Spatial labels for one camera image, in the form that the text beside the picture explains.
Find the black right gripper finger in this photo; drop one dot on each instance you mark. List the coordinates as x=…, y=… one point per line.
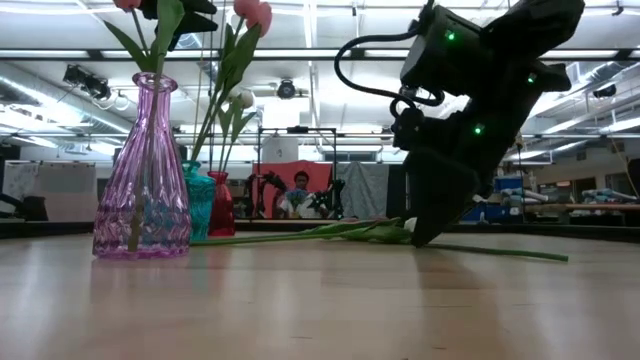
x=440, y=195

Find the dark red artificial tulip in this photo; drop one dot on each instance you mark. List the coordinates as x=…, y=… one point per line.
x=126, y=3

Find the white artificial tulip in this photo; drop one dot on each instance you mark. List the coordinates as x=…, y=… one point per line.
x=245, y=98

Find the black background robot arm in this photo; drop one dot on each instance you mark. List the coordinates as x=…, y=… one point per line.
x=336, y=195
x=267, y=185

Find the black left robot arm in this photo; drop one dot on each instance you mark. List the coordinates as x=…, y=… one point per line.
x=35, y=210

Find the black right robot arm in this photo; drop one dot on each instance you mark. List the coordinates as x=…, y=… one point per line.
x=525, y=30

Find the blue glass vase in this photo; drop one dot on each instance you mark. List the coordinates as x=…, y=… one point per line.
x=202, y=200

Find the red glass vase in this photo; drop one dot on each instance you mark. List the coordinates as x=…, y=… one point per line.
x=221, y=205

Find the pink glass vase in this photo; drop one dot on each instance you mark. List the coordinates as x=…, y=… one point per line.
x=142, y=200

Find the blue storage bin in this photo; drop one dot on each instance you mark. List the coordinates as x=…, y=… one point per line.
x=507, y=184
x=492, y=212

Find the grey backdrop cloth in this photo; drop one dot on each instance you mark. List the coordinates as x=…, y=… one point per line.
x=365, y=190

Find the round black ceiling device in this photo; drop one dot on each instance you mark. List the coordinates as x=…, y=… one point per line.
x=286, y=90

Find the black ceiling light fixture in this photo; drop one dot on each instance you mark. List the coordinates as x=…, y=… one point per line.
x=87, y=82

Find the red backdrop cloth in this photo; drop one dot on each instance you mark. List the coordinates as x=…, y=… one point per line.
x=310, y=167

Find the person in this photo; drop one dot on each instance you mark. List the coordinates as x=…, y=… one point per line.
x=301, y=181

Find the wooden background table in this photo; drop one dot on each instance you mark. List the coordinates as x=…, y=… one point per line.
x=590, y=206

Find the black ceiling speaker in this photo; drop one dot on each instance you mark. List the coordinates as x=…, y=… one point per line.
x=605, y=91

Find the white partition panel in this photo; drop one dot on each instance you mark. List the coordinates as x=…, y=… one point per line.
x=65, y=190

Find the black stand frame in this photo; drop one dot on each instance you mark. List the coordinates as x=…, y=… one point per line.
x=295, y=129

